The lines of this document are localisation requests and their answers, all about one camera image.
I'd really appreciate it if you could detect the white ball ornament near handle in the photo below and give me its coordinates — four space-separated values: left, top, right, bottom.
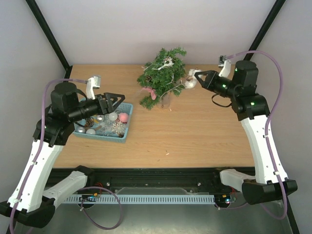
86 128 96 135

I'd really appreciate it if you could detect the light blue plastic basket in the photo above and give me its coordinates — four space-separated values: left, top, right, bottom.
73 102 133 143

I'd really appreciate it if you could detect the small green christmas tree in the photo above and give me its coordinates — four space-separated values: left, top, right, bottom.
137 47 187 110

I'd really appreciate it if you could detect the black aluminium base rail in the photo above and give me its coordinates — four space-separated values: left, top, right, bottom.
46 167 285 195

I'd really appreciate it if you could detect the wooden tree base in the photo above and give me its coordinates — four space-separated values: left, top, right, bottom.
160 95 170 109

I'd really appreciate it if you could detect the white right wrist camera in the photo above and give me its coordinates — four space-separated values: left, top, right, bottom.
218 56 232 78

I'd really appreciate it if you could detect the white snowflake ornament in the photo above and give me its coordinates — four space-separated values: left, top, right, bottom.
111 121 126 135

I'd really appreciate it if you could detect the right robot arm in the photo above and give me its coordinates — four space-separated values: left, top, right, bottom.
194 60 298 205

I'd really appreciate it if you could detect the clear fairy light string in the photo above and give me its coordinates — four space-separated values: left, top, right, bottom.
140 62 195 113

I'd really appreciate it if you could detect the small silver ball ornament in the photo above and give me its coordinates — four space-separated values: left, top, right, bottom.
76 127 86 134

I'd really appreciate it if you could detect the light blue cable duct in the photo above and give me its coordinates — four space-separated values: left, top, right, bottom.
63 194 215 205

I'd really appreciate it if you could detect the pink felt ornament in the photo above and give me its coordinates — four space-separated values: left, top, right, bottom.
141 87 156 100

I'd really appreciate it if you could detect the white cotton boll ornament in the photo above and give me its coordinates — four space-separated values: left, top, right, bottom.
184 69 201 89

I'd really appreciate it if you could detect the silver glitter reindeer ornament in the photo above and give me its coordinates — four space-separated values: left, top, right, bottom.
153 57 175 71

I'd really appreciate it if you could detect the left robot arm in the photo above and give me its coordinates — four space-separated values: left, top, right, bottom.
0 80 125 228

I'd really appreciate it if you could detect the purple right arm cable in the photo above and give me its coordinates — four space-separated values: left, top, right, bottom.
214 50 289 220

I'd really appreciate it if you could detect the pink pompom ornament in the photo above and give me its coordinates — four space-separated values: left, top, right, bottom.
118 113 129 123

